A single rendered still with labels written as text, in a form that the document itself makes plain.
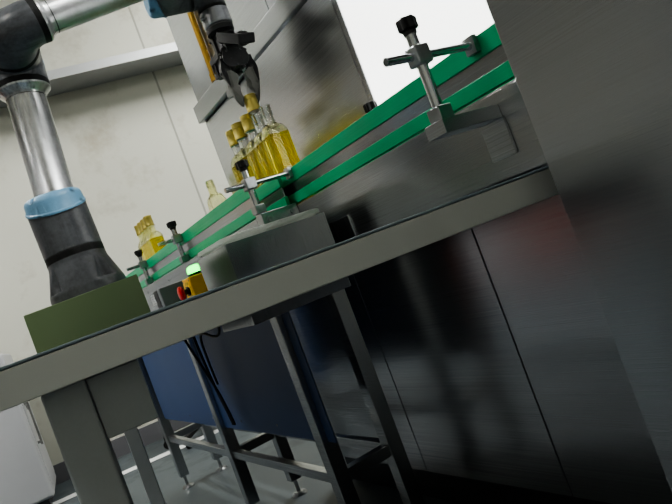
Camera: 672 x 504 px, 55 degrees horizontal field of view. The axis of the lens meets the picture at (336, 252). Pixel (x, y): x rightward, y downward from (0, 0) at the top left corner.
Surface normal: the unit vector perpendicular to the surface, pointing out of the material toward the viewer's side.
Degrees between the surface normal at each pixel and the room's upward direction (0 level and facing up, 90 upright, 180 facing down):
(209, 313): 90
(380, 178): 90
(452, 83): 90
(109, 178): 90
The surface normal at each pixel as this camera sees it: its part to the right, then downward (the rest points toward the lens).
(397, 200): -0.80, 0.30
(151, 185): 0.32, -0.12
